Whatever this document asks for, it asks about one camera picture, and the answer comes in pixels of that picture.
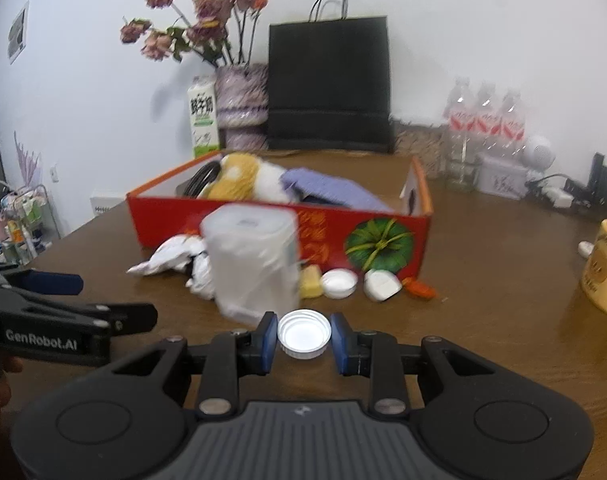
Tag dried rose bouquet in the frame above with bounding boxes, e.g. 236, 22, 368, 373
119, 0, 268, 68

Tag wall picture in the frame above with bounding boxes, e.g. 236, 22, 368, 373
7, 2, 29, 64

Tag purple speckled vase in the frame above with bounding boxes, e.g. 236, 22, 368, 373
215, 63, 268, 152

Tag water bottle red label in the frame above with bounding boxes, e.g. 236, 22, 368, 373
499, 89, 526, 159
474, 82, 501, 153
443, 77, 475, 162

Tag coiled black cable pink tie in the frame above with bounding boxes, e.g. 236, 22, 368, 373
176, 160, 222, 198

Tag clear plastic jar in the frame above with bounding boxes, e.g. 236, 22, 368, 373
200, 203, 300, 326

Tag small orange object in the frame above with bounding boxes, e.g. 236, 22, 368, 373
402, 278, 438, 301

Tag white bottle cap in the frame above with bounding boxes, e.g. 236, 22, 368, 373
277, 309, 332, 361

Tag white paper box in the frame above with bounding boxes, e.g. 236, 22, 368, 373
90, 195, 125, 217

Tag yellow butter block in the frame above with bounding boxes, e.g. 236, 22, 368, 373
299, 264, 323, 299

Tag clear drinking glass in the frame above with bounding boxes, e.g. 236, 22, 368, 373
445, 153, 479, 192

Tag clear container with grains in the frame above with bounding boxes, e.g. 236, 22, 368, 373
392, 119, 447, 179

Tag left water bottle red label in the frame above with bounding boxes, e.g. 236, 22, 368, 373
443, 77, 475, 162

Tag right water bottle red label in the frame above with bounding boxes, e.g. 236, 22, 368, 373
499, 89, 526, 159

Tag white wrapper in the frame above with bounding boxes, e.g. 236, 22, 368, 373
126, 234, 215, 300

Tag purple knitted cloth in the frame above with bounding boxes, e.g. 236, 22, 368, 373
279, 168, 393, 212

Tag white round lid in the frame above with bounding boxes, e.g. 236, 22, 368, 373
321, 269, 359, 299

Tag orange red cardboard box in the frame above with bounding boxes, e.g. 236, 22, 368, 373
126, 151, 433, 281

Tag wire rack with items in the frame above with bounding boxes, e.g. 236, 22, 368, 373
0, 180, 61, 264

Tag white floral tin box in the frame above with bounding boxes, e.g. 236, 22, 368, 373
475, 154, 528, 200

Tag black paper shopping bag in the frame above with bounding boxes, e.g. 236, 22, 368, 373
266, 0, 395, 154

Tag white charger with black cables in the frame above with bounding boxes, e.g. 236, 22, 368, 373
526, 174, 592, 209

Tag black devices on desk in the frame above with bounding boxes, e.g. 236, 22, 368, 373
588, 153, 607, 205

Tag small white round object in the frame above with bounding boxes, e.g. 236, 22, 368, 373
578, 240, 594, 259

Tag orange white plush toy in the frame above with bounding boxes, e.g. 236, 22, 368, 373
198, 153, 298, 204

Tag middle water bottle red label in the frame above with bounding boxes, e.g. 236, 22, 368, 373
474, 82, 501, 153

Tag green white milk carton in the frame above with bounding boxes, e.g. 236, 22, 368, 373
187, 76, 220, 157

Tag white round speaker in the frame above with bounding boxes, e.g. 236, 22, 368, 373
521, 136, 556, 171

